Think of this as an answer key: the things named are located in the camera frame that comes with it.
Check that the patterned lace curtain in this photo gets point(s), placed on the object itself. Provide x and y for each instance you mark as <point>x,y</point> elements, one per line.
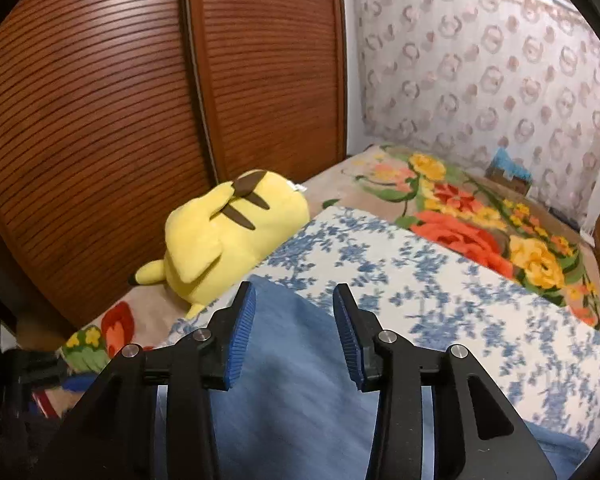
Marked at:
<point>466,79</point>

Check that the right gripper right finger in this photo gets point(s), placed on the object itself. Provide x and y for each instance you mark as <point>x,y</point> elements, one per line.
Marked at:
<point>440,414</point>

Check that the small blue roofed house box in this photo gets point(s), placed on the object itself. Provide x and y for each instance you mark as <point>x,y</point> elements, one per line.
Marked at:
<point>504,171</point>

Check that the colourful floral bed blanket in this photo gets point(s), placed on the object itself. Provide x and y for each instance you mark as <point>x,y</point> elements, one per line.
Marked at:
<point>478,220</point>

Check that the brown louvred wardrobe door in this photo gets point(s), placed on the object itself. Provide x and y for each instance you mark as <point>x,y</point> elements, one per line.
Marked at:
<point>100,138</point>
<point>271,81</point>

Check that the blue denim jeans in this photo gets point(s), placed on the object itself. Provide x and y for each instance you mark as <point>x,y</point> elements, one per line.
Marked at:
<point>294,412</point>

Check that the yellow Pikachu plush toy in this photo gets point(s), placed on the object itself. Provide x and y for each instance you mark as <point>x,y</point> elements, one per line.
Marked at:
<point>213,240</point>

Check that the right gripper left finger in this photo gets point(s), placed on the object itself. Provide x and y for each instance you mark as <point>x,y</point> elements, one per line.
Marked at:
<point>150,411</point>

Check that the blue floral white cushion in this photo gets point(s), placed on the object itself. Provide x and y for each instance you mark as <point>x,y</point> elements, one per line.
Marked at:
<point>545,360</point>

